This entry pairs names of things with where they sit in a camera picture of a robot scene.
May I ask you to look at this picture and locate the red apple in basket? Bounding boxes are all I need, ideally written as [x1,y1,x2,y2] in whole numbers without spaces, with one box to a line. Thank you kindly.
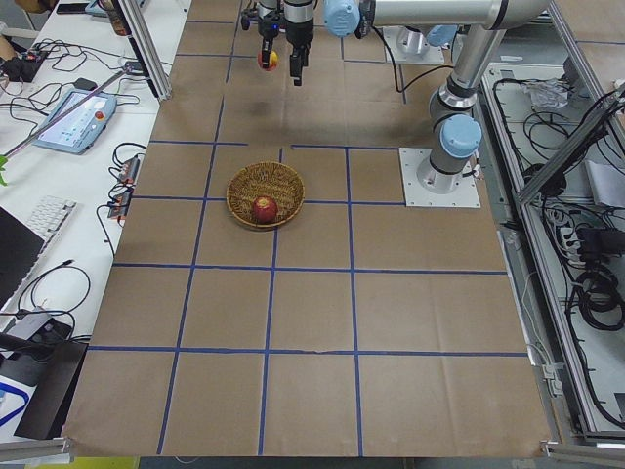
[252,195,278,225]

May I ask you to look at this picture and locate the black box on desk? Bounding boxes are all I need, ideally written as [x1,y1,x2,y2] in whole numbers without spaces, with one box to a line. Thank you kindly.
[1,49,50,83]

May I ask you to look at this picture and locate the white keyboard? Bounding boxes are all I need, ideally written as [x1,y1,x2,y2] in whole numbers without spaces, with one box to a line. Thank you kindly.
[25,195,77,244]

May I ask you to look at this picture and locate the red yellow apple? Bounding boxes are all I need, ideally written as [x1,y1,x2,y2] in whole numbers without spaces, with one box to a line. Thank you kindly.
[257,51,279,71]

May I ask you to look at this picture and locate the blue teach pendant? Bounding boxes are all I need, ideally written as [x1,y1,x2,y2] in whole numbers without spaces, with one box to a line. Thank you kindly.
[33,93,117,154]

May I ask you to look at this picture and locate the aluminium frame post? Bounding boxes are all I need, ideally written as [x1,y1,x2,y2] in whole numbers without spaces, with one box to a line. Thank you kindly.
[113,0,172,102]

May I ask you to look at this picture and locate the black cable bundle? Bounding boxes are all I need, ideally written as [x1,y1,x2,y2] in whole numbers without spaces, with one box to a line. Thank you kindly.
[536,194,625,333]

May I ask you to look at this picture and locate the black monitor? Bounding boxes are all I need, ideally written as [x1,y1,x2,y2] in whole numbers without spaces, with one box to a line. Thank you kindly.
[0,208,44,306]

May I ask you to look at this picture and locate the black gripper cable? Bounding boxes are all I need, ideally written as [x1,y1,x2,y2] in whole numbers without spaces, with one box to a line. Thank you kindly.
[372,23,458,93]

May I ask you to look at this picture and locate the round wicker basket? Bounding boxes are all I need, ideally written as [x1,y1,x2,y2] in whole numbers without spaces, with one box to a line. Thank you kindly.
[226,161,305,231]

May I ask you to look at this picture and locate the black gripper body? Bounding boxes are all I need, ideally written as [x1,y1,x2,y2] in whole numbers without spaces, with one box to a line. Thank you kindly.
[240,1,284,37]
[283,0,313,47]

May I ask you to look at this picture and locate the aluminium diagonal strut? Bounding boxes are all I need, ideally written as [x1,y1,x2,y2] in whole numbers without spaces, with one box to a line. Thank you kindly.
[518,84,624,205]

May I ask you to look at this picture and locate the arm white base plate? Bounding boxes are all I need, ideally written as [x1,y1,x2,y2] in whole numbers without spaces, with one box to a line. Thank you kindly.
[398,148,481,209]
[382,26,445,65]

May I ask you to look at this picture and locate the orange black adapter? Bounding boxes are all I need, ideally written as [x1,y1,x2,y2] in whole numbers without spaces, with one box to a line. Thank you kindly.
[107,190,133,222]
[117,156,141,185]

